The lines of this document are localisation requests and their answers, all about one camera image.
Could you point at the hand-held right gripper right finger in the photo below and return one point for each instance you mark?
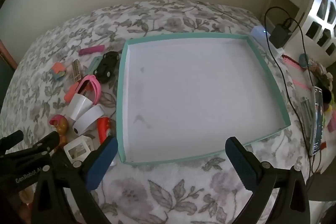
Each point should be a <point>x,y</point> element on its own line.
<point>241,163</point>

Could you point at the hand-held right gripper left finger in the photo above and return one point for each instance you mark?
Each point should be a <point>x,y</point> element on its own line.
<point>102,161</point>

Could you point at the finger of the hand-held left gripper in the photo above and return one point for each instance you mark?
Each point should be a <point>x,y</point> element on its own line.
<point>44,144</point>
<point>11,141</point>

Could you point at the toy puppy figure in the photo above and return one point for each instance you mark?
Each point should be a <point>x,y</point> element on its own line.
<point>61,127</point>

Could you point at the white square frame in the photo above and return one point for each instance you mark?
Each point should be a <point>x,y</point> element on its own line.
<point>78,140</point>

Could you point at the red plastic toy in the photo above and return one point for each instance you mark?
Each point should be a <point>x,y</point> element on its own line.
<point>103,129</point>

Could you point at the pink headband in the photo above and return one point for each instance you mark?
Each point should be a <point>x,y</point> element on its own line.
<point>95,87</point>

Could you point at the teal rimmed white tray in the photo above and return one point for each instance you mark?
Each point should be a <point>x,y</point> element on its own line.
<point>189,98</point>

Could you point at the light blue case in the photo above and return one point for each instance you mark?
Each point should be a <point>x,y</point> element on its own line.
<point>92,64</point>

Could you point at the black toy car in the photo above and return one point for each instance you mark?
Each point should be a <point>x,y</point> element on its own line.
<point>106,66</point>

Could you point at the tape roll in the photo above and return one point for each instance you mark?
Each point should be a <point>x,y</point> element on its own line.
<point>25,196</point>

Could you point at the salmon plastic piece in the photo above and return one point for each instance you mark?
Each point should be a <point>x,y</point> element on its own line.
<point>71,94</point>

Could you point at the grey floral blanket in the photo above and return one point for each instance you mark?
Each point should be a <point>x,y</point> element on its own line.
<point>170,187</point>

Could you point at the pink and blue toy block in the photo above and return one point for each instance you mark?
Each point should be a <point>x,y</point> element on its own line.
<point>57,70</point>

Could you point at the gold harmonica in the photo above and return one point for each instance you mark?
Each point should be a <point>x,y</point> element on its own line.
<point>77,70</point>

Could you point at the smartphone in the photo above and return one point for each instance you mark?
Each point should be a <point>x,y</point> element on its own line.
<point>317,121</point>

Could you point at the pink strip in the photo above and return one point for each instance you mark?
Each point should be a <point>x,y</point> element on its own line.
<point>300,84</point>

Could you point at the magenta tube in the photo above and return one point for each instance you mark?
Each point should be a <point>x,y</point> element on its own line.
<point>92,50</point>

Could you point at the red lace ribbon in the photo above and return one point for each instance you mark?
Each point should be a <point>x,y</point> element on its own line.
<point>291,62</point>

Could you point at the round teal badge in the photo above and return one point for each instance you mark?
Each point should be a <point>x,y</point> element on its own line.
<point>304,60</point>

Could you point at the white device with blue light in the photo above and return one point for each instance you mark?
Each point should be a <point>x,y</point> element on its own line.
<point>258,33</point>

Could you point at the white plastic basket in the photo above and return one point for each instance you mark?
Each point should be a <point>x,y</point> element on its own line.
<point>313,11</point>

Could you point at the wooden bed frame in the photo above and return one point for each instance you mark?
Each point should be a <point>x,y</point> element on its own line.
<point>9,56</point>

